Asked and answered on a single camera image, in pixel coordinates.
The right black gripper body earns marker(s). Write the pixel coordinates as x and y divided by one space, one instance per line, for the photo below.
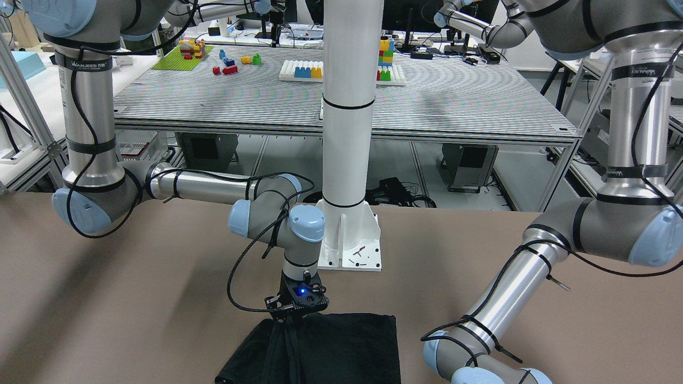
285 318

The black printed t-shirt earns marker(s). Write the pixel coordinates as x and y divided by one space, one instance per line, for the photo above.
319 348

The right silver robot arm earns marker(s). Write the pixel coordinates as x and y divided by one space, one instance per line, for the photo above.
101 190

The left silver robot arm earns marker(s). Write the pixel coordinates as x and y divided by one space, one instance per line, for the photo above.
633 217

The white plastic crate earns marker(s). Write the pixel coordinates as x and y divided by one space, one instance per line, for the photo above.
140 145

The striped workbench table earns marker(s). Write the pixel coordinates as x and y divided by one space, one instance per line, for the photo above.
444 100

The white block tray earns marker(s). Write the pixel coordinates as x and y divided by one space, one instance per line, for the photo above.
313 71

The green lego baseplate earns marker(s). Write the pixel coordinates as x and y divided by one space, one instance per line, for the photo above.
176 61

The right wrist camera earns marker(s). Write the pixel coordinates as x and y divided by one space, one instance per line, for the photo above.
311 296

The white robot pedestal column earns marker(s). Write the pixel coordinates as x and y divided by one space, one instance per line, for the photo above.
351 44

